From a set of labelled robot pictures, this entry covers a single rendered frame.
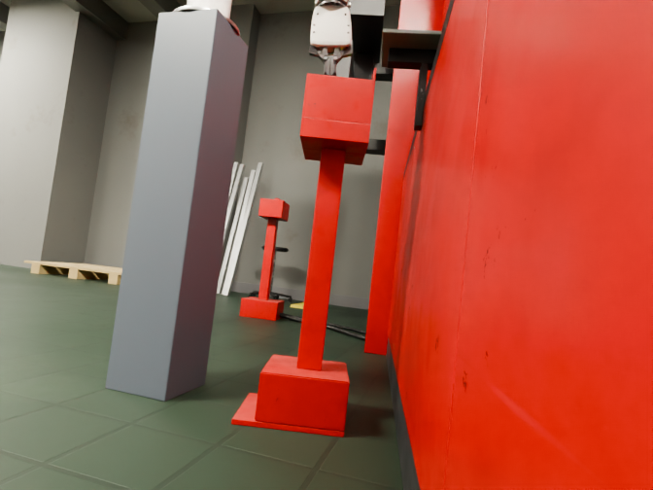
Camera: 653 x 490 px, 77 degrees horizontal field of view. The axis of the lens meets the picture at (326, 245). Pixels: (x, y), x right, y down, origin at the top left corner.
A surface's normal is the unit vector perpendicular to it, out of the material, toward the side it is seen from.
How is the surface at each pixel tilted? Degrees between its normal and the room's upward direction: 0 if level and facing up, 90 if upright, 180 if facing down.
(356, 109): 90
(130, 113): 90
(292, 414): 90
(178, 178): 90
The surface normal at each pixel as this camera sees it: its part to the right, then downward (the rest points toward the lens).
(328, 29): -0.03, 0.00
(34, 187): -0.26, -0.09
